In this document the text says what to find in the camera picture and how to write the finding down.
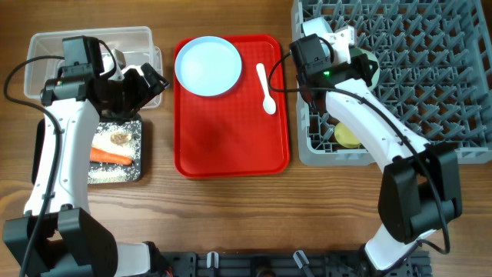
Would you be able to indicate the black tray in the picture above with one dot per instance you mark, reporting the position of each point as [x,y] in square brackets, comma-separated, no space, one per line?
[136,169]

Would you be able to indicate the brown food scrap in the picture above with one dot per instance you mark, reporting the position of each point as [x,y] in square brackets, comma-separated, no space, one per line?
[120,138]

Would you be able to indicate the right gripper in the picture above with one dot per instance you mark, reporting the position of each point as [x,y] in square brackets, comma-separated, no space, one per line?
[366,68]

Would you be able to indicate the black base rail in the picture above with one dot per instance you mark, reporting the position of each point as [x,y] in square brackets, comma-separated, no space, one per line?
[328,264]

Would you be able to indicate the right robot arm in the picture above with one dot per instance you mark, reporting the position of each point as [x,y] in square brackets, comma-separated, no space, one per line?
[420,189]

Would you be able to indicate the white plastic spoon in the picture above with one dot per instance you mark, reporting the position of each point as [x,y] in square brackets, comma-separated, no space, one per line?
[269,104]

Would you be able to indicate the clear plastic bin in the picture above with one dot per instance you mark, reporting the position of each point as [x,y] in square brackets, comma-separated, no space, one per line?
[135,43]

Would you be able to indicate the light blue bowl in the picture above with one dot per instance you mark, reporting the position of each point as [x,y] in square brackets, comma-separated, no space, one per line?
[318,26]

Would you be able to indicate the red serving tray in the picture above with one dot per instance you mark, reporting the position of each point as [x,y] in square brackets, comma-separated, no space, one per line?
[231,134]

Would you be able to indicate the grey dishwasher rack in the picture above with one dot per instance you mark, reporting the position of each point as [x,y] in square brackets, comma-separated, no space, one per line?
[435,61]

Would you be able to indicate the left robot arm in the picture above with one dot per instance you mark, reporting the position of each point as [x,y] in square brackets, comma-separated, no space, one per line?
[56,235]

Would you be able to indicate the white rice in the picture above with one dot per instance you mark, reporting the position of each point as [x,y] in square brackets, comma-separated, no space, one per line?
[107,175]

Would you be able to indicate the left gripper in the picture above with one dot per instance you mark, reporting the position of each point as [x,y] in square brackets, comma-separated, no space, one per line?
[141,93]

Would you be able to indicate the light blue plate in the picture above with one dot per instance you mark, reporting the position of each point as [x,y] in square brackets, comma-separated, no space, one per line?
[208,66]

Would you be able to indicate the yellow cup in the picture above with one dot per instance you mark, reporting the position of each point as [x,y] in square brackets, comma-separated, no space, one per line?
[345,137]

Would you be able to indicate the green bowl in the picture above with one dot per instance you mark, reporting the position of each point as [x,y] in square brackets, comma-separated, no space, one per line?
[373,63]

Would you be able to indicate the orange carrot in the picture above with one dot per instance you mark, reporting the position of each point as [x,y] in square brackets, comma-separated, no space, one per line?
[97,155]

